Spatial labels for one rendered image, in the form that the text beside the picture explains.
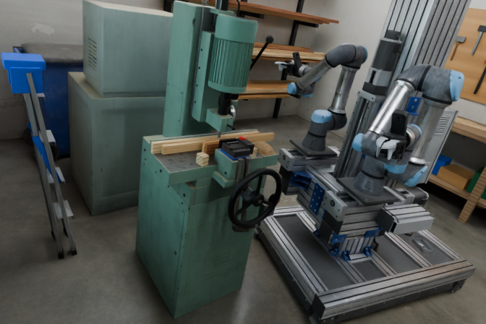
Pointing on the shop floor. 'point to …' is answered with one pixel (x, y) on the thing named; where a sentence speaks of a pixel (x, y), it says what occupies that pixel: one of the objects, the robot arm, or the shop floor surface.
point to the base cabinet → (189, 244)
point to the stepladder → (40, 137)
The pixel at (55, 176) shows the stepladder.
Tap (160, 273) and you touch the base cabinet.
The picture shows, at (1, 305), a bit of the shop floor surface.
